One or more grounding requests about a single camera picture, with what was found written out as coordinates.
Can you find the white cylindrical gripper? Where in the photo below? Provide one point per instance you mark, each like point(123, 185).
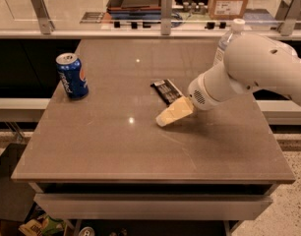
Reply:
point(197, 94)

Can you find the black RXBAR chocolate wrapper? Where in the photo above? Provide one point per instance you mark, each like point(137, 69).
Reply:
point(167, 91)

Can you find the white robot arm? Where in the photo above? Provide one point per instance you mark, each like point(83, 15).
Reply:
point(250, 62)

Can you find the clear plastic water bottle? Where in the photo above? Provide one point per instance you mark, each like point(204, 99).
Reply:
point(236, 29)

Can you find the cardboard box with label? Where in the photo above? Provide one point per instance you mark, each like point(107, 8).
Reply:
point(226, 9)

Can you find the blue Pepsi soda can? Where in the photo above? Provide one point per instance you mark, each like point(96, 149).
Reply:
point(72, 75)

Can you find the soda can under table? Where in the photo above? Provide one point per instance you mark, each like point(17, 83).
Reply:
point(86, 231)

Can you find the grey table drawer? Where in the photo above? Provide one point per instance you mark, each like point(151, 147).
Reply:
point(153, 207)

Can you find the snack bags under table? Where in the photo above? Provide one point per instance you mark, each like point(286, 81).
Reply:
point(44, 225)

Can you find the middle metal glass bracket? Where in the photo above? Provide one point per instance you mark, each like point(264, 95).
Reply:
point(165, 22)

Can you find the metal glass bracket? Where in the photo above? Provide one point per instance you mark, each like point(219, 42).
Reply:
point(287, 15)
point(165, 22)
point(45, 24)

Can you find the right metal glass bracket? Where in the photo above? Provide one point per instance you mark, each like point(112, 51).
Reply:
point(287, 15)

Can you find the left metal glass bracket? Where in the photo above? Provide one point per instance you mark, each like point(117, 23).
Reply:
point(45, 24)

